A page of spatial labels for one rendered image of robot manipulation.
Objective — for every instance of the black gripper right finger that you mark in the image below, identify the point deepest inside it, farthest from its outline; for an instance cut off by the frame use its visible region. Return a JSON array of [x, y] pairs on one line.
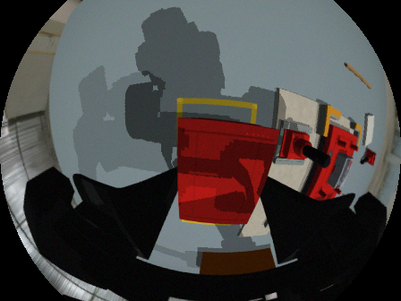
[[294, 218]]

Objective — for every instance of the thin wooden stick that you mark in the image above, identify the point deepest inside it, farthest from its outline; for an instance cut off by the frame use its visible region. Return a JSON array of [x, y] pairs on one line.
[[358, 75]]

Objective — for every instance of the red car hood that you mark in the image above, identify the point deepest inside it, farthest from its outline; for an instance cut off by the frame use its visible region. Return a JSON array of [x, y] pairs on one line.
[[222, 168]]

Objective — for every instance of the white flat square slab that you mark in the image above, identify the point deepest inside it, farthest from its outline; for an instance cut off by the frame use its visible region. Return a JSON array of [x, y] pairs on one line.
[[368, 129]]

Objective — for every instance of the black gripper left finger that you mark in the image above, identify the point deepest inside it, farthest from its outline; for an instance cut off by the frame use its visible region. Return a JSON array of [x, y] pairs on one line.
[[140, 209]]

